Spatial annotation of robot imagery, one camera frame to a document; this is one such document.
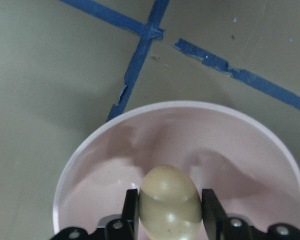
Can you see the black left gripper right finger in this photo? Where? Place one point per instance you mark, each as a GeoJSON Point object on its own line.
{"type": "Point", "coordinates": [213, 214]}

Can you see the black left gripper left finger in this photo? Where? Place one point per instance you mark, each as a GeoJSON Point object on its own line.
{"type": "Point", "coordinates": [130, 211]}

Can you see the beige egg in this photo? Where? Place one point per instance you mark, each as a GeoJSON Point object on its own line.
{"type": "Point", "coordinates": [169, 205]}

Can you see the pink bowl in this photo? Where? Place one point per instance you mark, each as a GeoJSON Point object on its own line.
{"type": "Point", "coordinates": [249, 168]}

